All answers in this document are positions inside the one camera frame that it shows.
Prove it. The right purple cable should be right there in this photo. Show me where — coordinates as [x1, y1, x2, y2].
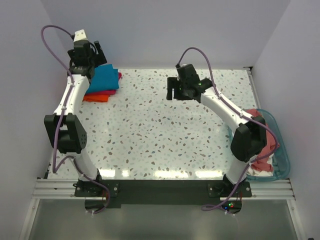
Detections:
[199, 46, 280, 211]

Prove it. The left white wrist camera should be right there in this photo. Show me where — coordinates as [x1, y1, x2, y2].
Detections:
[73, 29, 88, 42]

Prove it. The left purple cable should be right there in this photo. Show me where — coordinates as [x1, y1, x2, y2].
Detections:
[40, 24, 112, 215]

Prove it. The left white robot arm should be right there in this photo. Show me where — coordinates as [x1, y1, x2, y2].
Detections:
[44, 40, 107, 196]

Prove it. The purple cable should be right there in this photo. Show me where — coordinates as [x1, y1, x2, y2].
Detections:
[199, 46, 280, 211]
[40, 24, 112, 215]

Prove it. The blue t shirt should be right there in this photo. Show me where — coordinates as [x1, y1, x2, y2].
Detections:
[86, 64, 119, 94]

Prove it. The clear teal plastic basket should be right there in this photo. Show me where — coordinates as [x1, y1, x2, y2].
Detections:
[224, 108, 291, 184]

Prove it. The white t shirt in basket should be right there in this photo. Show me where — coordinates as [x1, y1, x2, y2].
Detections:
[247, 165, 274, 177]

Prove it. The folded orange t shirt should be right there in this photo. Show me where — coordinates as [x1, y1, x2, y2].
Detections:
[83, 94, 110, 103]

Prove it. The aluminium table frame rail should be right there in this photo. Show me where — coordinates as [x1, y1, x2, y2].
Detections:
[31, 179, 296, 200]

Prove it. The pink t shirt in basket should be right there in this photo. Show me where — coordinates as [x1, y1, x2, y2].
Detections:
[244, 108, 281, 172]

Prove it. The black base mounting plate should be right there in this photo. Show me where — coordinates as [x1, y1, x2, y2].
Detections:
[73, 179, 252, 212]

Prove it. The folded magenta t shirt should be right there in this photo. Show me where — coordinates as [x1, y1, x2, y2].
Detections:
[86, 72, 122, 95]

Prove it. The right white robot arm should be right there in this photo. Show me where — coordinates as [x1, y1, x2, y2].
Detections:
[166, 64, 267, 197]

